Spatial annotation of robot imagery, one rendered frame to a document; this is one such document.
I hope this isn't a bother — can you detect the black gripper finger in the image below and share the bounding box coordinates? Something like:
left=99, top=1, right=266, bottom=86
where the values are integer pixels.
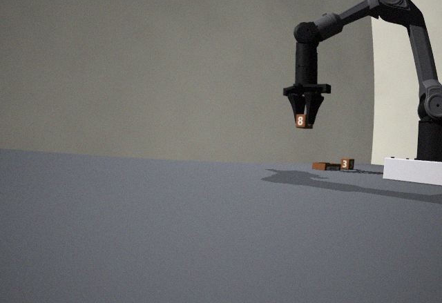
left=288, top=92, right=306, bottom=122
left=304, top=91, right=324, bottom=124

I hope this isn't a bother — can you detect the orange-brown digit cube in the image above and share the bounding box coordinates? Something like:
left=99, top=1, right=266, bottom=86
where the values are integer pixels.
left=340, top=158, right=354, bottom=170
left=296, top=115, right=313, bottom=129

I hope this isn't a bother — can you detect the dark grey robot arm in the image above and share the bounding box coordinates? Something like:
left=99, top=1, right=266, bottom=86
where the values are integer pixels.
left=294, top=0, right=442, bottom=162

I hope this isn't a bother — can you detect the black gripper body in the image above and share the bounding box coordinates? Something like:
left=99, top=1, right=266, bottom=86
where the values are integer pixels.
left=283, top=67, right=331, bottom=96

